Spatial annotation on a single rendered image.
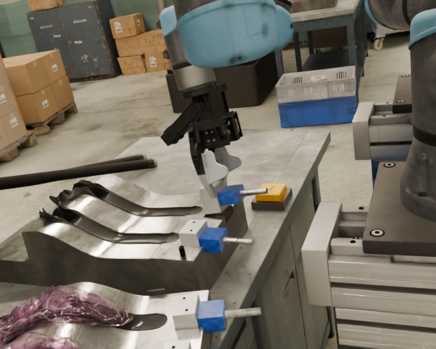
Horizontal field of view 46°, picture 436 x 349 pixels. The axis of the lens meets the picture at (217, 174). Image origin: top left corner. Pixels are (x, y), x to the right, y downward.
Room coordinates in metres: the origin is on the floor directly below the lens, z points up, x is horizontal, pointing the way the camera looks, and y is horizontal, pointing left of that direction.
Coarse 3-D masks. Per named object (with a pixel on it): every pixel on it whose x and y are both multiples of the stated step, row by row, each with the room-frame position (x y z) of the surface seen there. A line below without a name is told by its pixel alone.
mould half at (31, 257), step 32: (128, 192) 1.08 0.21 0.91; (32, 224) 0.95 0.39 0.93; (64, 224) 0.93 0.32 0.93; (128, 224) 0.96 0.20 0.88; (160, 224) 0.93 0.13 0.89; (224, 224) 0.89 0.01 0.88; (0, 256) 0.98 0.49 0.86; (32, 256) 0.92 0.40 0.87; (64, 256) 0.89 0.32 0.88; (96, 256) 0.85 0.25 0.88; (128, 256) 0.83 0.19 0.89; (160, 256) 0.80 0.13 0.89; (192, 256) 0.78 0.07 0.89; (224, 256) 0.87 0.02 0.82; (128, 288) 0.83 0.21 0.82; (160, 288) 0.80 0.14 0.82; (192, 288) 0.77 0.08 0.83
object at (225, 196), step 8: (216, 184) 0.93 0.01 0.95; (224, 184) 0.95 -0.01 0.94; (240, 184) 0.93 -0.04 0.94; (200, 192) 0.93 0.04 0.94; (216, 192) 0.91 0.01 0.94; (224, 192) 0.91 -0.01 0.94; (232, 192) 0.90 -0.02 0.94; (240, 192) 0.91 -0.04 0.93; (248, 192) 0.90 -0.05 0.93; (256, 192) 0.89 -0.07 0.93; (264, 192) 0.89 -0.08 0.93; (208, 200) 0.92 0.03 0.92; (216, 200) 0.91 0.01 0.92; (224, 200) 0.91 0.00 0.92; (232, 200) 0.90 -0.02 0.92; (240, 200) 0.90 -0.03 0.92; (208, 208) 0.92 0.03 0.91; (216, 208) 0.91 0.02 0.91; (224, 208) 0.92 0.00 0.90
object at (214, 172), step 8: (208, 152) 0.92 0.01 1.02; (208, 160) 0.91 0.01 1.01; (208, 168) 0.91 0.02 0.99; (216, 168) 0.90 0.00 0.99; (224, 168) 0.89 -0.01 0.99; (200, 176) 0.90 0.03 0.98; (208, 176) 0.90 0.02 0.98; (216, 176) 0.90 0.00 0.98; (224, 176) 0.89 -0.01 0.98; (208, 184) 0.90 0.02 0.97; (208, 192) 0.90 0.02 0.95
